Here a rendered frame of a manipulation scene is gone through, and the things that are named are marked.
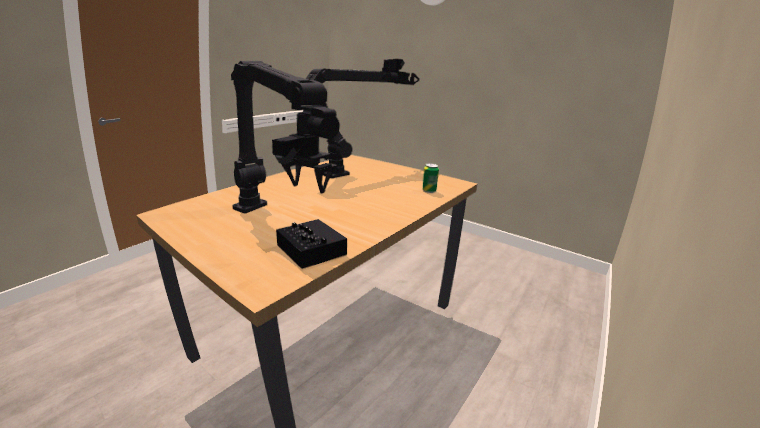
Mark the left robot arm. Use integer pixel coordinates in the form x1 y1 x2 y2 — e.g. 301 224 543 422
306 59 406 179

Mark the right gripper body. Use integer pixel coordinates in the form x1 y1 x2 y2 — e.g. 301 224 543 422
291 137 332 170

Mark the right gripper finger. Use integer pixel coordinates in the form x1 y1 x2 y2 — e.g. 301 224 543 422
281 159 302 187
314 164 336 194

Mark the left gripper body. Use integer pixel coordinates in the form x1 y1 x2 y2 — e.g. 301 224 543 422
395 73 414 85

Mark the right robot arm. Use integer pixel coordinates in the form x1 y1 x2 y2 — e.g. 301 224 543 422
231 61 340 214

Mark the black lighting desk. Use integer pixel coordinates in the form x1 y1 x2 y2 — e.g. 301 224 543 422
276 219 347 269

